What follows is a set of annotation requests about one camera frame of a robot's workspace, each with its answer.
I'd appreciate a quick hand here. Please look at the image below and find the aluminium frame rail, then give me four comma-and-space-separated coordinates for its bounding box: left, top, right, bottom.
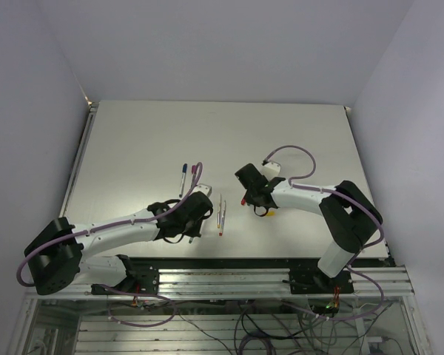
25, 266, 411, 300

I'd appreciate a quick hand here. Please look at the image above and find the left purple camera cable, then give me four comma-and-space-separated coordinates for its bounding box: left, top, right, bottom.
15, 161, 204, 288

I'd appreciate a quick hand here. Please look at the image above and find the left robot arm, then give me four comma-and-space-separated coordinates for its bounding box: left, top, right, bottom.
19, 185, 213, 296

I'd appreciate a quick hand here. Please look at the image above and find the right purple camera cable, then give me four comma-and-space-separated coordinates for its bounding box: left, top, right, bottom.
262, 144, 386, 260

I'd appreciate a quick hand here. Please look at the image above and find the red pen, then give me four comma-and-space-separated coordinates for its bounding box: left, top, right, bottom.
218, 200, 226, 237

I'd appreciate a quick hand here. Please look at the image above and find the blue pen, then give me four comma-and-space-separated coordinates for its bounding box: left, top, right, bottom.
178, 172, 186, 198

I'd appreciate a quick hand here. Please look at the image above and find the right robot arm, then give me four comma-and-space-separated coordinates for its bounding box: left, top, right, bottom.
235, 163, 383, 293

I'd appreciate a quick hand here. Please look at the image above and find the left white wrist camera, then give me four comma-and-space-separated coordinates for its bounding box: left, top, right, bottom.
192, 183, 212, 197

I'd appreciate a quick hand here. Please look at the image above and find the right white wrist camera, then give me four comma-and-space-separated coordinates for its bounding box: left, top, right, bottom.
260, 161, 281, 180

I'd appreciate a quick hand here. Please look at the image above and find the yellow pen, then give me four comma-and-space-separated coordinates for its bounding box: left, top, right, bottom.
217, 193, 223, 229

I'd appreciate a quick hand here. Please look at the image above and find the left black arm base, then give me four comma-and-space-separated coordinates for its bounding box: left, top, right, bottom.
91, 254, 160, 296

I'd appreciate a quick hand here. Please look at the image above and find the floor cable bundle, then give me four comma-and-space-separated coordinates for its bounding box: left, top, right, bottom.
107, 291, 393, 355

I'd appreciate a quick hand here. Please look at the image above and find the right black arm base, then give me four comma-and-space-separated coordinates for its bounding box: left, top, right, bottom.
282, 269, 354, 294

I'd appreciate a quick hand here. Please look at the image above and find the purple camera cable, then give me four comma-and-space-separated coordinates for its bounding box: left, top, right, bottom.
262, 144, 386, 260
15, 161, 204, 288

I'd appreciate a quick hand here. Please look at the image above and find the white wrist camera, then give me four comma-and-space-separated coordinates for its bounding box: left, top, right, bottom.
260, 161, 281, 180
192, 183, 212, 197

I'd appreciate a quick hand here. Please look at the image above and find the purple pen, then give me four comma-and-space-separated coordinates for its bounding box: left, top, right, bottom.
188, 173, 196, 192

